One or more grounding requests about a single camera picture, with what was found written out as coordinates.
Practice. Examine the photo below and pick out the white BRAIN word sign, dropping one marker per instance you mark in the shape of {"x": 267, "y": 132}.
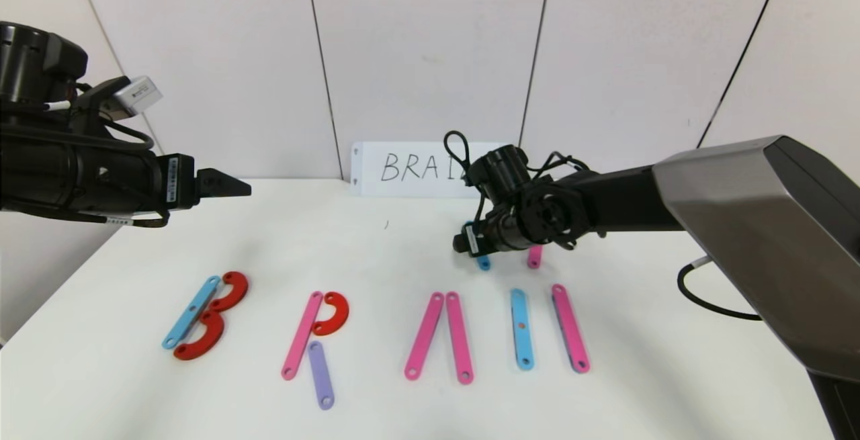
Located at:
{"x": 376, "y": 168}

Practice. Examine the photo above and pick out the small red arc piece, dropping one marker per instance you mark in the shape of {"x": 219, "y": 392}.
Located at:
{"x": 341, "y": 312}

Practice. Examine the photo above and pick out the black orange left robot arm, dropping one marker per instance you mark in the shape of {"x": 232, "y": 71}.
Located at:
{"x": 54, "y": 171}

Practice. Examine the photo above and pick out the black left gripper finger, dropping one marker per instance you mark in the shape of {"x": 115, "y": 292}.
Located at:
{"x": 216, "y": 178}
{"x": 216, "y": 192}

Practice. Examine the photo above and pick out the blue bar with orange dot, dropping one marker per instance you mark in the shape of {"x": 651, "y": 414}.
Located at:
{"x": 522, "y": 349}

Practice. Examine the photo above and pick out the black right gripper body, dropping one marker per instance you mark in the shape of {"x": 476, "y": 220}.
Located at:
{"x": 469, "y": 242}

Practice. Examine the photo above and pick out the large red arc piece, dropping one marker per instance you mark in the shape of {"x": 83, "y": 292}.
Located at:
{"x": 242, "y": 290}
{"x": 213, "y": 344}

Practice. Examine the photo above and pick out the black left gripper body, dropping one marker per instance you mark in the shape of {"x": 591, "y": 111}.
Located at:
{"x": 177, "y": 181}

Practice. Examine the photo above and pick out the short purple bar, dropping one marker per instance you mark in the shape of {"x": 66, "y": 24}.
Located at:
{"x": 321, "y": 376}

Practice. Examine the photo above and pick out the pink bar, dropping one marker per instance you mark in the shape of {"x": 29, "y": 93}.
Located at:
{"x": 302, "y": 336}
{"x": 570, "y": 326}
{"x": 458, "y": 339}
{"x": 424, "y": 336}
{"x": 534, "y": 258}

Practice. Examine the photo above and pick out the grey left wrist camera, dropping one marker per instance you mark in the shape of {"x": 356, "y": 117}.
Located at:
{"x": 138, "y": 95}

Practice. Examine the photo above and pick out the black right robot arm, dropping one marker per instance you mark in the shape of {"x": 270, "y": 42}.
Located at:
{"x": 739, "y": 211}

